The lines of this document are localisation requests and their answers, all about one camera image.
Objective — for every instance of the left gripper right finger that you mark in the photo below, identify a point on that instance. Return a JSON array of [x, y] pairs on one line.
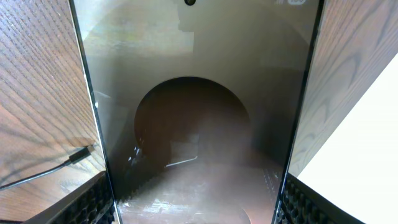
[[299, 204]]

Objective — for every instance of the Galaxy S25 Ultra smartphone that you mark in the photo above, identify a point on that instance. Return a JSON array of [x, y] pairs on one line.
[[196, 103]]

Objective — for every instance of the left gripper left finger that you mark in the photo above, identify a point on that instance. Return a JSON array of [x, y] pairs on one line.
[[91, 203]]

